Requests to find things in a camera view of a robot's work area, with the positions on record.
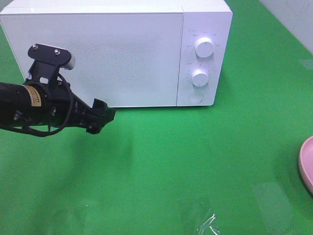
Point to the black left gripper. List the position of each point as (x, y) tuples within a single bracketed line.
[(60, 107)]

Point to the white microwave door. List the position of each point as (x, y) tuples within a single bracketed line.
[(126, 60)]

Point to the round door release button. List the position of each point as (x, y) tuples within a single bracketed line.
[(196, 97)]

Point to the white microwave knob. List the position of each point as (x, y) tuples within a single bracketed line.
[(199, 77), (204, 47)]

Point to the pink plate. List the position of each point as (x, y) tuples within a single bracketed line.
[(305, 163)]

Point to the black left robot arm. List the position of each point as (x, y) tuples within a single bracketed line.
[(15, 111)]

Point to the white microwave oven body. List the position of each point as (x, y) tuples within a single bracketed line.
[(200, 18)]

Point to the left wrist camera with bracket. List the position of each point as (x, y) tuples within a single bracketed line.
[(48, 60)]

